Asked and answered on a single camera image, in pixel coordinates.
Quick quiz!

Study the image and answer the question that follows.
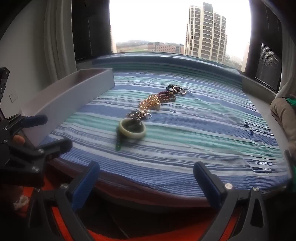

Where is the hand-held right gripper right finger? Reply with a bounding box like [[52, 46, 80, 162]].
[[193, 161, 275, 241]]

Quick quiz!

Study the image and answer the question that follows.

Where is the white curtain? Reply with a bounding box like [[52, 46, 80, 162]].
[[276, 23, 296, 100], [44, 0, 78, 80]]

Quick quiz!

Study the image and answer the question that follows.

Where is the green bag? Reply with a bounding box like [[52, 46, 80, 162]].
[[285, 95, 296, 110]]

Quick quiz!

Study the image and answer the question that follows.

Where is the pale jade bangle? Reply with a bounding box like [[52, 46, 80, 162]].
[[118, 117, 147, 140]]

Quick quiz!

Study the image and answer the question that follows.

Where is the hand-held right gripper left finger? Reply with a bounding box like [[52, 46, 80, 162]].
[[28, 161, 101, 241]]

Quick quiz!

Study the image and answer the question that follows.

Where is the white cardboard box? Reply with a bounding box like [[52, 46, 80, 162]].
[[21, 68, 115, 149]]

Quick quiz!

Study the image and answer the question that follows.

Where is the blue green striped blanket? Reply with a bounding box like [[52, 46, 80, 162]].
[[38, 54, 291, 194]]

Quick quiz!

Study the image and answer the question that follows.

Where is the brown bead bracelet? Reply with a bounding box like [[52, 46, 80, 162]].
[[158, 94, 177, 105]]

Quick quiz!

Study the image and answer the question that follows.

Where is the tall beige tower building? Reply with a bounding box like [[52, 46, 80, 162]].
[[184, 2, 228, 65]]

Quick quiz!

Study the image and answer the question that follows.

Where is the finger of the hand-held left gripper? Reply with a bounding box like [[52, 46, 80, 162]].
[[7, 114, 48, 130], [16, 138, 73, 173]]

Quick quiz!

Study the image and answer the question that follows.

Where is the black wristwatch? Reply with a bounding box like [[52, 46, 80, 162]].
[[129, 118, 145, 128]]

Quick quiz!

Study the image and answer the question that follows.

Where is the dark window frame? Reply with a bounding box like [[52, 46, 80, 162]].
[[72, 0, 113, 62], [245, 0, 284, 93]]

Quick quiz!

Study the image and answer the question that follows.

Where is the orange rug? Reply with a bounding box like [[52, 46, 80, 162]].
[[14, 177, 245, 241]]

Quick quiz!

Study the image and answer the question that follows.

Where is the beige pillow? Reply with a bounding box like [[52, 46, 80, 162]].
[[270, 97, 296, 150]]

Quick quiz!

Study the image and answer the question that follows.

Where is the low brown building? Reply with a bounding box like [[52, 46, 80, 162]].
[[148, 42, 185, 55]]

